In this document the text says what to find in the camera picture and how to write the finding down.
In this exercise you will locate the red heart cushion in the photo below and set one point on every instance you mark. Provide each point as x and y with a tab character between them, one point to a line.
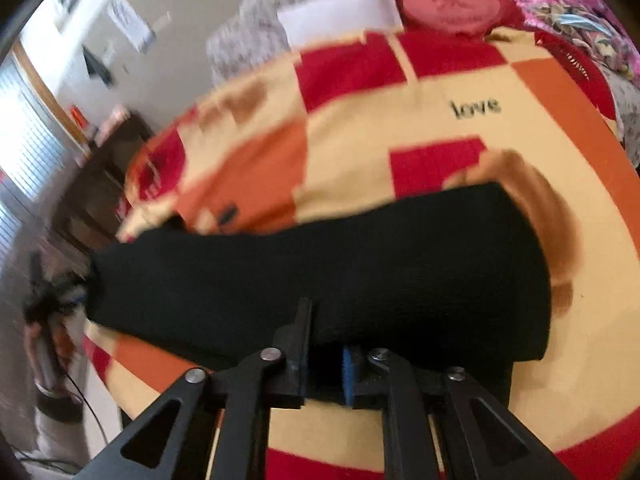
450	2

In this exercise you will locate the dark hanging cloth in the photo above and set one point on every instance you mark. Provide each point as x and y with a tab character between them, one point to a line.
95	65

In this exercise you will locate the glass block window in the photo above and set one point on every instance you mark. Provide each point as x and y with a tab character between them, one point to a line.
25	145

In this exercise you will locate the red paper sign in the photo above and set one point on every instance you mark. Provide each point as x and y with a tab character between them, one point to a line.
78	116

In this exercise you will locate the person's left hand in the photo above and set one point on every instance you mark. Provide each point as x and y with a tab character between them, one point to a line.
65	347

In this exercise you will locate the black pants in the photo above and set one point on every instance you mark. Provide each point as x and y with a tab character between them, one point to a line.
325	270

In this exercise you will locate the dark wooden table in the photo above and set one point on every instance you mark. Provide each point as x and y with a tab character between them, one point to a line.
100	185

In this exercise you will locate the red orange printed blanket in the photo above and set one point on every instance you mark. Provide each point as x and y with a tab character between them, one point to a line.
400	125

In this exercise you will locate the white pillow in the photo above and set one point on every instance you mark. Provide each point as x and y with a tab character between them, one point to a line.
340	12

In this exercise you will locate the pink cloth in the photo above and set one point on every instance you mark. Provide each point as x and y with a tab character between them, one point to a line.
110	122

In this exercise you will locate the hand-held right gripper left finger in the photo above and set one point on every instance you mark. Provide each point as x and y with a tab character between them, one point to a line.
298	360

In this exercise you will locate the multicoloured floral cloth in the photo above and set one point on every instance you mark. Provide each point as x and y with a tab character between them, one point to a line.
595	25

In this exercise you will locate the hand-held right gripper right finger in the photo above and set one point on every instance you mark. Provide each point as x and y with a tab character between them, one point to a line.
350	375

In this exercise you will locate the wall calendar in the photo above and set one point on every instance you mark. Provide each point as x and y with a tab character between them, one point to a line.
130	25

